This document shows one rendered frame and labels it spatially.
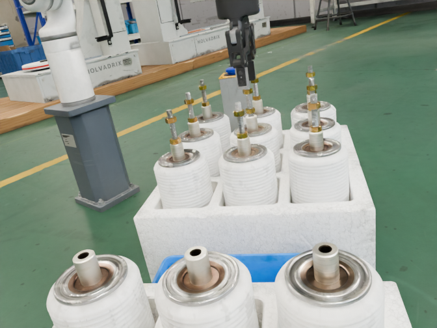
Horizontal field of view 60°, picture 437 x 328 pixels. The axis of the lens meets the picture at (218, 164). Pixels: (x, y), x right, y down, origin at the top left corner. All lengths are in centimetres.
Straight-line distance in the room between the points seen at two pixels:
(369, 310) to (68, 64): 92
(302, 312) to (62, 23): 93
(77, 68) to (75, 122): 14
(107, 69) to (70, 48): 185
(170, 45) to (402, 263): 280
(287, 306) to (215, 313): 6
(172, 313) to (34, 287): 60
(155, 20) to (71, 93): 234
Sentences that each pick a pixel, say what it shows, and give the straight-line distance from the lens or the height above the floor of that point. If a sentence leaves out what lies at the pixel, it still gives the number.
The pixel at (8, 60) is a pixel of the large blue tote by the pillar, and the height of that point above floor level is 26.
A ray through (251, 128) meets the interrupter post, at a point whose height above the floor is 26.
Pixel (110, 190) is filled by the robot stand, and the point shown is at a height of 4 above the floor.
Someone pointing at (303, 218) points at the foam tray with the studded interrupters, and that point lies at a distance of 61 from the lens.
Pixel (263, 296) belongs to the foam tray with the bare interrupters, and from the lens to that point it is 46.
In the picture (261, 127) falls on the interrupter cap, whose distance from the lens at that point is 76.
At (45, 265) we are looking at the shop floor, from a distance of 100.
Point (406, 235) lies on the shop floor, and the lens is 88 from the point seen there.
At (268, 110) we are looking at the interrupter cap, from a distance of 87.
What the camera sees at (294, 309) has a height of 25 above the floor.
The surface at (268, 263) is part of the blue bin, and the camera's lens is 63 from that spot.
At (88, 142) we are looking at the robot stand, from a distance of 110.
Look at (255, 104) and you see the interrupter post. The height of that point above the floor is 27.
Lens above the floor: 49
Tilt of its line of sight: 23 degrees down
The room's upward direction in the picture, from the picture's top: 10 degrees counter-clockwise
